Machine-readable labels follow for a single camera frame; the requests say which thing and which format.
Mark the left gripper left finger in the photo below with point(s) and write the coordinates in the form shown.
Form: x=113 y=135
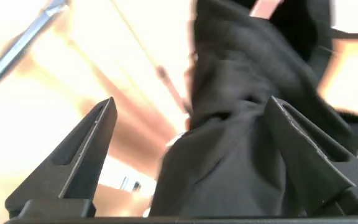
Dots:
x=73 y=161

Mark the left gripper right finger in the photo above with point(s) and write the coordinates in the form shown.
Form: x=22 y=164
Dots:
x=315 y=165

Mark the black garment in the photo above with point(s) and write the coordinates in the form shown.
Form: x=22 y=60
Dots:
x=228 y=124

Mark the black clothes rack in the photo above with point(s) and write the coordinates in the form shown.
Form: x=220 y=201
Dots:
x=17 y=46

